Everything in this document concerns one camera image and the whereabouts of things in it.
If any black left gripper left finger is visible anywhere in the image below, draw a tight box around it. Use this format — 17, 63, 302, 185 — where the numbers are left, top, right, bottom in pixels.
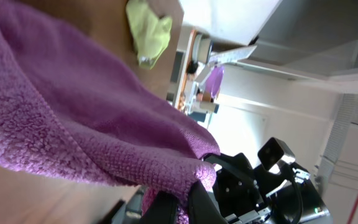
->
139, 191, 178, 224

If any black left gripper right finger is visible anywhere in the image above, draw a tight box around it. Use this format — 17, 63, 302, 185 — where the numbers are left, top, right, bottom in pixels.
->
188, 181, 227, 224

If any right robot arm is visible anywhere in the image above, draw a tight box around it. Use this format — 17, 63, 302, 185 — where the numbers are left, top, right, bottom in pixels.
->
204, 153, 329, 223

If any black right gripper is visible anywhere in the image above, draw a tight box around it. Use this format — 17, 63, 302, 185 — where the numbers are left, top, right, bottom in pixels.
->
203, 153, 269, 223

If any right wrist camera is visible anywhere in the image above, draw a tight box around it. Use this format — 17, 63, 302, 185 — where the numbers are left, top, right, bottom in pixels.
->
257, 137, 295, 174

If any purple microfibre cloth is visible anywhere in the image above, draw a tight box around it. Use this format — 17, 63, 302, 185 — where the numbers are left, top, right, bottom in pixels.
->
0, 1, 219, 223

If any green microfibre cloth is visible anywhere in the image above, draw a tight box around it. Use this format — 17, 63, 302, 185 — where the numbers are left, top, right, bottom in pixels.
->
126, 0, 173, 70

